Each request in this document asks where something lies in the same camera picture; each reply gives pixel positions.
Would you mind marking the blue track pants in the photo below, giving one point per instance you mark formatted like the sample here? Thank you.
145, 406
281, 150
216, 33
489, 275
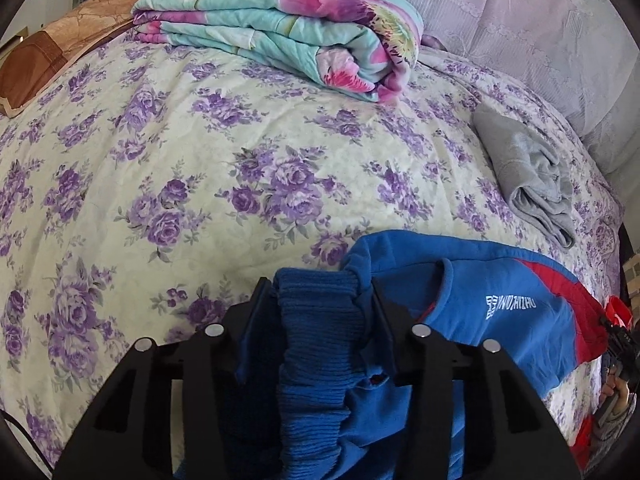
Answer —
318, 398

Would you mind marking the brown satin pillow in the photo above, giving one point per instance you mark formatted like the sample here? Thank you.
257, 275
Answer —
36, 62

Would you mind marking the purple floral bedspread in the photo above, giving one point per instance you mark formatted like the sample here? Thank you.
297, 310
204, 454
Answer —
151, 186

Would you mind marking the person's right hand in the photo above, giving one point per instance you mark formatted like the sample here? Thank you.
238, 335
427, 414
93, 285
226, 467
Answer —
615, 389

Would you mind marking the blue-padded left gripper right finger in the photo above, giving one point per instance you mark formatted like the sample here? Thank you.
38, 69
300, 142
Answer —
508, 432

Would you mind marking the folded teal floral quilt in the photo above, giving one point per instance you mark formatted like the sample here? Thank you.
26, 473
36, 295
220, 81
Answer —
363, 48

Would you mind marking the folded grey garment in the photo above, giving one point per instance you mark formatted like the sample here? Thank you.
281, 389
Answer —
533, 178

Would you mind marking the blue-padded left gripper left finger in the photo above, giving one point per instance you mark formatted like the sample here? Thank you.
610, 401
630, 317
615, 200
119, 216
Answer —
125, 432

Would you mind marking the red and blue clothes pile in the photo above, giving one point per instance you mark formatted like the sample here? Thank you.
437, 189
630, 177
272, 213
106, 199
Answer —
619, 315

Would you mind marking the lavender lace headboard cover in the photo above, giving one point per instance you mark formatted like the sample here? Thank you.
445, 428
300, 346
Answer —
576, 54

